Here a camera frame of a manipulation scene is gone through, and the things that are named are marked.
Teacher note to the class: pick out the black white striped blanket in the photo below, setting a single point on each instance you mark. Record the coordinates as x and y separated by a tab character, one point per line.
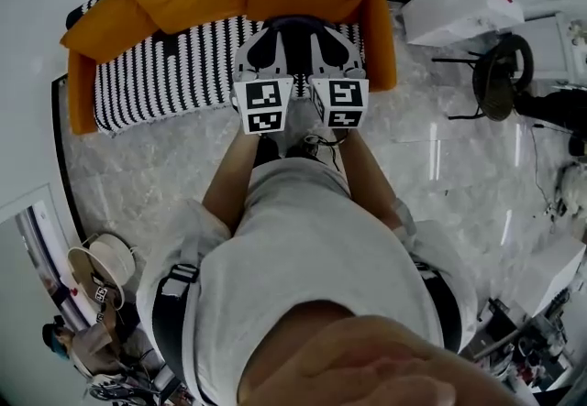
174	74

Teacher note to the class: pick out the black wicker chair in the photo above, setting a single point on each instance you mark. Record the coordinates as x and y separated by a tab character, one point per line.
497	83

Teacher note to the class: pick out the white round side table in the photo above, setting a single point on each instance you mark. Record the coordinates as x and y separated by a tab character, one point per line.
107	257

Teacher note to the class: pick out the person's chin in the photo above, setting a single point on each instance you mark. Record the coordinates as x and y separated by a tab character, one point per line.
367	363

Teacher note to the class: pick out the person's grey shirt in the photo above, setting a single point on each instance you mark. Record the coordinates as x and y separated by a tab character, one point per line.
298	257

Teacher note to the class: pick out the person's black trousers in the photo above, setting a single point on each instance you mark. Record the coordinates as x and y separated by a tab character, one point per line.
267	150

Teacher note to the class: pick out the white cabinet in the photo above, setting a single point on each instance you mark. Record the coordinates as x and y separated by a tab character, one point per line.
546	47

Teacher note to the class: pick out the orange sofa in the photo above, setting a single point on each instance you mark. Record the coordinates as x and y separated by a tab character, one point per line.
380	51

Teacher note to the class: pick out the person's right forearm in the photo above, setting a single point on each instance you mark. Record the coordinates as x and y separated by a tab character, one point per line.
367	175

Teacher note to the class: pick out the black bag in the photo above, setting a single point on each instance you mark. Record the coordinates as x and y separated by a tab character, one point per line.
555	111

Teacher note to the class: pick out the person's left forearm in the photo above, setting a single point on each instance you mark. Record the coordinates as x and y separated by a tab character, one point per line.
229	184

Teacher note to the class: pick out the white fluffy bundle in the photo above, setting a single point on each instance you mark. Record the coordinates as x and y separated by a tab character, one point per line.
573	189

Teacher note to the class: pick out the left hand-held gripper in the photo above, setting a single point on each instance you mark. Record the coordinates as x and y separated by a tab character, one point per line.
263	95

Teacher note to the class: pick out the cluttered equipment workbench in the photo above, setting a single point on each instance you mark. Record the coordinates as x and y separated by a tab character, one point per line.
527	340

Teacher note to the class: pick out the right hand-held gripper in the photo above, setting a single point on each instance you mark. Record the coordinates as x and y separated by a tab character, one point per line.
344	95

